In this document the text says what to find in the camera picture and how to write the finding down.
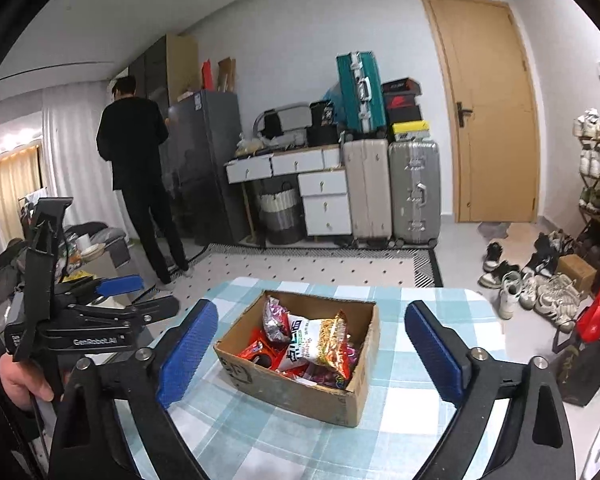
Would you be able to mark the white drawer desk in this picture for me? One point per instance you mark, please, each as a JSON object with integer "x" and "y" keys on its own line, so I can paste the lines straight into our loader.
{"x": 317, "y": 174}

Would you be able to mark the black gold shopping bag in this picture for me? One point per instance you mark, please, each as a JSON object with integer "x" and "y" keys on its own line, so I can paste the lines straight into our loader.
{"x": 576, "y": 368}

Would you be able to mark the beige hard suitcase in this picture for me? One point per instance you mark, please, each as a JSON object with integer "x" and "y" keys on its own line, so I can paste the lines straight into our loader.
{"x": 367, "y": 171}

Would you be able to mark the wooden door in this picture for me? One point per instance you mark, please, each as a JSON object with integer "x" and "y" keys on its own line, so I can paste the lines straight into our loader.
{"x": 492, "y": 110}

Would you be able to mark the dark tall cabinet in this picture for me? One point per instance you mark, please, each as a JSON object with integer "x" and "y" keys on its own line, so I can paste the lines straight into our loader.
{"x": 167, "y": 70}

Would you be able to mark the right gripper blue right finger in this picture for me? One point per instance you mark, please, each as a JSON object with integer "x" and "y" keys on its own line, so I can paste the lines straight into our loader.
{"x": 534, "y": 441}

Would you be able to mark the stacked shoe boxes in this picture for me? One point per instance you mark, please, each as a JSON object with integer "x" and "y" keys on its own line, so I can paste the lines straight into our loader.
{"x": 403, "y": 113}

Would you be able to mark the teal hard suitcase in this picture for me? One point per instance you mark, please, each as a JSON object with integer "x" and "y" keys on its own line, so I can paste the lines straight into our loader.
{"x": 361, "y": 92}

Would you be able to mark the white curtain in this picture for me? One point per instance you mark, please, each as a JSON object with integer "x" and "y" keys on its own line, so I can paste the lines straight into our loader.
{"x": 70, "y": 119}

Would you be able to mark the silver aluminium suitcase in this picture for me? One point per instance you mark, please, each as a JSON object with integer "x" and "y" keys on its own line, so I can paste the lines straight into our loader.
{"x": 415, "y": 179}

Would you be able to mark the shoe rack with shoes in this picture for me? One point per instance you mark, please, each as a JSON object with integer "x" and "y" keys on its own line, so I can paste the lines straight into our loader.
{"x": 586, "y": 129}

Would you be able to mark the person in black clothes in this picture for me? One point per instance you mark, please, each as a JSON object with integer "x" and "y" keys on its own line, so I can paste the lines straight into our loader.
{"x": 130, "y": 133}

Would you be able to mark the dark grey refrigerator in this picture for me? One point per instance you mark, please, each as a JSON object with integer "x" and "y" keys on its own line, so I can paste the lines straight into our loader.
{"x": 204, "y": 130}

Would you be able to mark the orange noodle snack bag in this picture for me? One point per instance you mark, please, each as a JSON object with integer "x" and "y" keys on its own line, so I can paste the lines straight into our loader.
{"x": 332, "y": 345}

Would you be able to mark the black white sneaker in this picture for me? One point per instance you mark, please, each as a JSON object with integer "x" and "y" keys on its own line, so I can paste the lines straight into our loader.
{"x": 492, "y": 258}

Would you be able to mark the small brown cardboard box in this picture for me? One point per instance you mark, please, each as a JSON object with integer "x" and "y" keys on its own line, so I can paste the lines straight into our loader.
{"x": 578, "y": 270}

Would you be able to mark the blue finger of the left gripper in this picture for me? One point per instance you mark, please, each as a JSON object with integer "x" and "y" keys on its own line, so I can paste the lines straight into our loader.
{"x": 123, "y": 285}

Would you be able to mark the red chocolate cookie pack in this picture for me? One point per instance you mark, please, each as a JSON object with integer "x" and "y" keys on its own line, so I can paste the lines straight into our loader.
{"x": 262, "y": 354}

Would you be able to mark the purple grape candy bag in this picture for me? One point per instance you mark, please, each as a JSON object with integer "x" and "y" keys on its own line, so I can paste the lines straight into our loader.
{"x": 275, "y": 321}

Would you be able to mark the white high-top sneaker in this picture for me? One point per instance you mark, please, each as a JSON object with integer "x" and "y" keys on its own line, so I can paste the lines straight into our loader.
{"x": 508, "y": 297}

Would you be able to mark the white red snack bag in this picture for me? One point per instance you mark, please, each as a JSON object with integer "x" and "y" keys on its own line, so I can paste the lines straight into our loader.
{"x": 302, "y": 346}

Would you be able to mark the woven laundry basket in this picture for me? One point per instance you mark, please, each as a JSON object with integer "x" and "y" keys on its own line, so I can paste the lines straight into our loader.
{"x": 281, "y": 214}

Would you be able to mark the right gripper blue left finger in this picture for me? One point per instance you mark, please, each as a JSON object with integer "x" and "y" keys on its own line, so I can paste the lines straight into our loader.
{"x": 89, "y": 441}

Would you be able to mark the person's left hand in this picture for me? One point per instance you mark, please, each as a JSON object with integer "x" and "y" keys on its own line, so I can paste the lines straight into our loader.
{"x": 22, "y": 381}

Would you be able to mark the dotted black bordered rug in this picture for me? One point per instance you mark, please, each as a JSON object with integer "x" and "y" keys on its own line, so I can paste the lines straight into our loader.
{"x": 331, "y": 266}

